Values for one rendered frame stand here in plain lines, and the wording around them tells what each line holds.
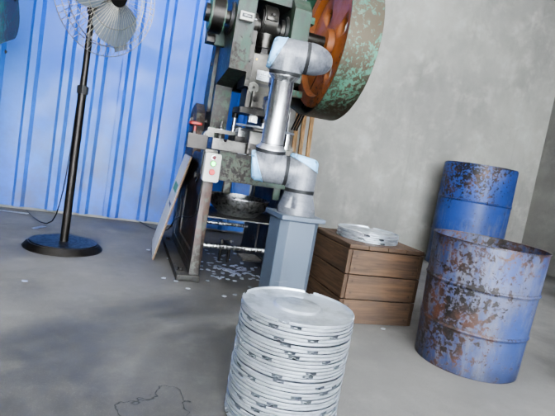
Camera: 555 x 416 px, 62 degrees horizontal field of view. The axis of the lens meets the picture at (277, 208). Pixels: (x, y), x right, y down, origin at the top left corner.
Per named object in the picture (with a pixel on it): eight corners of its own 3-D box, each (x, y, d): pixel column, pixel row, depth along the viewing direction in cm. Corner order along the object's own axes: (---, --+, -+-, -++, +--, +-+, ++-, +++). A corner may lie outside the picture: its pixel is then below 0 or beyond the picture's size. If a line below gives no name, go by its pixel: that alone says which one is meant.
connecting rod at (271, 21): (276, 71, 244) (287, 4, 240) (253, 66, 240) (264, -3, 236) (265, 76, 263) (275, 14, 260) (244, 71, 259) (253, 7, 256)
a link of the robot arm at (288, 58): (286, 188, 178) (313, 40, 165) (247, 182, 176) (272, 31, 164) (283, 182, 189) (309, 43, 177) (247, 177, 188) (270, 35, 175)
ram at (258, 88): (273, 111, 244) (282, 54, 241) (245, 106, 239) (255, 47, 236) (263, 113, 260) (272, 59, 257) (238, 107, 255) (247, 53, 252)
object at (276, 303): (358, 306, 130) (359, 303, 130) (346, 340, 102) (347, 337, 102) (261, 282, 137) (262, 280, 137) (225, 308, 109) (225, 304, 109)
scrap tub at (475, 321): (549, 387, 170) (580, 259, 165) (456, 387, 156) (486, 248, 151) (469, 339, 210) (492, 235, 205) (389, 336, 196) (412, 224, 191)
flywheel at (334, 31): (317, 78, 315) (346, 139, 262) (290, 71, 308) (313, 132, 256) (362, -34, 271) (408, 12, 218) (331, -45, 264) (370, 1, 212)
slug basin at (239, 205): (274, 223, 249) (277, 205, 248) (211, 215, 238) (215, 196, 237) (257, 213, 281) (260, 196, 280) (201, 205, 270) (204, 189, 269)
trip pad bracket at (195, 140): (202, 173, 224) (209, 133, 222) (182, 171, 221) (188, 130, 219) (201, 172, 230) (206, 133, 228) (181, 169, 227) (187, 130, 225)
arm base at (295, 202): (320, 219, 180) (324, 194, 179) (285, 215, 175) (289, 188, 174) (304, 212, 194) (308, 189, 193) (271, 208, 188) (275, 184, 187)
